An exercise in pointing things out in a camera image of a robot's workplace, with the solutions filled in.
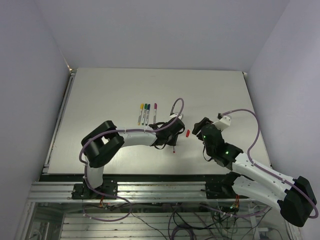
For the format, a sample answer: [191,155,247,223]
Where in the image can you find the white marker purple end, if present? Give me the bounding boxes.
[153,109,157,124]

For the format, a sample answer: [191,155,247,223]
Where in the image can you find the white marker blue end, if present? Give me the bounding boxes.
[144,110,150,126]

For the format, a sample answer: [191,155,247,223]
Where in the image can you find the white marker green end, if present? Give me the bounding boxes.
[141,109,147,125]

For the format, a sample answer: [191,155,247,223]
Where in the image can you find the white marker yellow end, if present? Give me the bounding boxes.
[137,107,144,126]

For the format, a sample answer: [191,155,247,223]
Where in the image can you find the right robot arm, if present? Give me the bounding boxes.
[192,117,317,227]

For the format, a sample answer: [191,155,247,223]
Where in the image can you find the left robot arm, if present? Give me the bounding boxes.
[79,118,185,199]

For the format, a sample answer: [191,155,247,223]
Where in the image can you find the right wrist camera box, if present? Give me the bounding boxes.
[212,113,232,132]

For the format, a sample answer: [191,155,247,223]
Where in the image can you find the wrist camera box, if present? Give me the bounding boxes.
[212,113,232,132]
[169,112,184,120]

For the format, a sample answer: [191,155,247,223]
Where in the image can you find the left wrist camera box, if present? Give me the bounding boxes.
[169,112,184,120]

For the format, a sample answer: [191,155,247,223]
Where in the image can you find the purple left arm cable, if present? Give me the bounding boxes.
[78,97,186,176]

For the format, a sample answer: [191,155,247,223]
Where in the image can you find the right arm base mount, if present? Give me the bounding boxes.
[200,171,241,199]

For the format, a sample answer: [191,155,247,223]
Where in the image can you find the aluminium frame rails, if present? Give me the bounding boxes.
[24,174,301,240]

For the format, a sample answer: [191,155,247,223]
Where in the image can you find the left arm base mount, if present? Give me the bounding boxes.
[71,182,118,200]

